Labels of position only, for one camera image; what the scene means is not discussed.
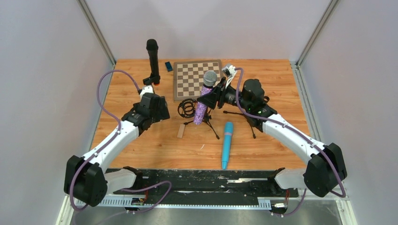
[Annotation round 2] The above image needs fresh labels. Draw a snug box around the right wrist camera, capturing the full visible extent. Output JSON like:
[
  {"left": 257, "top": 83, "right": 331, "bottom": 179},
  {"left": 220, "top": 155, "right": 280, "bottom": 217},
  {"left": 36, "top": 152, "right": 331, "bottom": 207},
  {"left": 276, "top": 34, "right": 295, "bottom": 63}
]
[{"left": 222, "top": 64, "right": 237, "bottom": 88}]

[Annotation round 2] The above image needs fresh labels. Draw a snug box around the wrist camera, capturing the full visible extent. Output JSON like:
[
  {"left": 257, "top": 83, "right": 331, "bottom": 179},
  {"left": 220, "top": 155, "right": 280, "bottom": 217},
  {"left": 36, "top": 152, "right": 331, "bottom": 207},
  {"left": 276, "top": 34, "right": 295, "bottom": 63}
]
[
  {"left": 139, "top": 85, "right": 155, "bottom": 98},
  {"left": 222, "top": 64, "right": 237, "bottom": 88}
]

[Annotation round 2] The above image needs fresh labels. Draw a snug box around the small wooden block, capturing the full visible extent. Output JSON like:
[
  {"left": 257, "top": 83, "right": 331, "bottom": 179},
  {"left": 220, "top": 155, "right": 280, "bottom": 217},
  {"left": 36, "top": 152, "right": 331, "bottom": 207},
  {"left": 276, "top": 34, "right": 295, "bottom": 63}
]
[{"left": 177, "top": 124, "right": 185, "bottom": 138}]

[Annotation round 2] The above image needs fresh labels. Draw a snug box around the blue toy brick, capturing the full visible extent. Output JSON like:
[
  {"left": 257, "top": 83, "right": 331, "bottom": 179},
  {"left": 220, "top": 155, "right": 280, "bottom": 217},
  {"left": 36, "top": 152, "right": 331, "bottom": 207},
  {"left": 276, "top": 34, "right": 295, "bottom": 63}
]
[{"left": 165, "top": 61, "right": 173, "bottom": 72}]

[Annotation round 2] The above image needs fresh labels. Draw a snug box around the blue microphone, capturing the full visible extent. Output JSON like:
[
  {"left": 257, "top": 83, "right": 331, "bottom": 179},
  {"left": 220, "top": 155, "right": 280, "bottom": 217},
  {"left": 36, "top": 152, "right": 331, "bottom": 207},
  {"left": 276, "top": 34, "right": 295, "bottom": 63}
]
[{"left": 221, "top": 122, "right": 233, "bottom": 170}]

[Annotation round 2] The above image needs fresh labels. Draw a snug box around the black round-base mic stand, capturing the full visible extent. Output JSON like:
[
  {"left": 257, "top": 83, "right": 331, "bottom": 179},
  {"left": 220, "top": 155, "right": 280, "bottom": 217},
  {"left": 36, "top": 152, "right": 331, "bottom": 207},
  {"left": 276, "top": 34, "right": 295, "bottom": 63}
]
[{"left": 143, "top": 74, "right": 157, "bottom": 86}]

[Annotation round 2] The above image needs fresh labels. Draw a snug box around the chessboard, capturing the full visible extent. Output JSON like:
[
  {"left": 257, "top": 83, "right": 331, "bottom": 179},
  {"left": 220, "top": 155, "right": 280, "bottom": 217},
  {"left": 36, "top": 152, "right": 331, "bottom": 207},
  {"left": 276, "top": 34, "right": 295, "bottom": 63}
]
[{"left": 173, "top": 60, "right": 222, "bottom": 101}]

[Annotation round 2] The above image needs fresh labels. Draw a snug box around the black clip tripod mic stand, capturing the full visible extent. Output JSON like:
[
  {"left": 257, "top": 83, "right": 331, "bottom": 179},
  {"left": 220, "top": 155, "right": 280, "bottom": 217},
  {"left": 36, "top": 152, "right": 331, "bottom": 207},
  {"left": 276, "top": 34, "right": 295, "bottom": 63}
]
[{"left": 223, "top": 96, "right": 270, "bottom": 139}]

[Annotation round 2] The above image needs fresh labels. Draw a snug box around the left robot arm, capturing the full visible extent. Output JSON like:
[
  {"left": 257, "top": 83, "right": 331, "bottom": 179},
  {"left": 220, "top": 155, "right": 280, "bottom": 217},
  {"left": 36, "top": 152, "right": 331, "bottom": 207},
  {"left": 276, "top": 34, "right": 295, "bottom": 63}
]
[{"left": 64, "top": 93, "right": 170, "bottom": 210}]

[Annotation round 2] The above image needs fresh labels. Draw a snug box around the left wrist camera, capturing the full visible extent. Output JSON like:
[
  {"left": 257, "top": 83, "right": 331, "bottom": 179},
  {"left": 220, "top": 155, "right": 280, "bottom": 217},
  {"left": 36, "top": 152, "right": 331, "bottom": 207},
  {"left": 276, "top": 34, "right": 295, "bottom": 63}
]
[{"left": 139, "top": 85, "right": 155, "bottom": 98}]

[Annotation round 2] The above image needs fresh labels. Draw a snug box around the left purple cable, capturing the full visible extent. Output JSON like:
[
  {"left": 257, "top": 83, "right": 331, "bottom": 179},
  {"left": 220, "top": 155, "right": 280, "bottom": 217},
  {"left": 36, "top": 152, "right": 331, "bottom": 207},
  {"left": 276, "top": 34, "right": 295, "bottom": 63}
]
[{"left": 69, "top": 69, "right": 172, "bottom": 225}]

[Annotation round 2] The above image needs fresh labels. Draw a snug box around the purple cable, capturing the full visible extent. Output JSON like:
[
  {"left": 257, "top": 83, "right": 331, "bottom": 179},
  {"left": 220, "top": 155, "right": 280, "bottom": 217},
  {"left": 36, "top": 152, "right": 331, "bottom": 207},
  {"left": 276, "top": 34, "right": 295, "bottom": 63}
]
[
  {"left": 233, "top": 67, "right": 347, "bottom": 218},
  {"left": 69, "top": 69, "right": 172, "bottom": 225}
]

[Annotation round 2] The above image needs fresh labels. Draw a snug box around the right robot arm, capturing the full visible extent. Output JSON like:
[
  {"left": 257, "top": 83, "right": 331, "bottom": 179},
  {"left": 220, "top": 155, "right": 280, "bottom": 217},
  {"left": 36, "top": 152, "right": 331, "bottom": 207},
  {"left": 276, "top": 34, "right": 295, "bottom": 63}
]
[{"left": 198, "top": 78, "right": 347, "bottom": 198}]

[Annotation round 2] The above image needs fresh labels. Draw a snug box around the black microphone orange end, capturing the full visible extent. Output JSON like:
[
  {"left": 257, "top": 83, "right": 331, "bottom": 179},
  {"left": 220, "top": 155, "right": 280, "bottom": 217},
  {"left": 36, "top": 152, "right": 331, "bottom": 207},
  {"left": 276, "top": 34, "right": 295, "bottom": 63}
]
[{"left": 146, "top": 39, "right": 161, "bottom": 85}]

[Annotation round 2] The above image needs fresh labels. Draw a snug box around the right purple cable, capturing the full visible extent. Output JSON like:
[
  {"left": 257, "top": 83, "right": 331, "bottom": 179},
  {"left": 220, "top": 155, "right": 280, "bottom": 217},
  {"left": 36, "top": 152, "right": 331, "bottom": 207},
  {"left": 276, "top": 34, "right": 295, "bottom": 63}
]
[{"left": 233, "top": 67, "right": 347, "bottom": 218}]

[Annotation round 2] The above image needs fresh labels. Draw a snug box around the purple glitter microphone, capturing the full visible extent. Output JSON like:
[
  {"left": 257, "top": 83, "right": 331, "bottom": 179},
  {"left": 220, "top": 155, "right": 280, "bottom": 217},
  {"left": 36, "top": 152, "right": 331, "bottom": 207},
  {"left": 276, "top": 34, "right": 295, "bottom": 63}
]
[{"left": 193, "top": 70, "right": 218, "bottom": 126}]

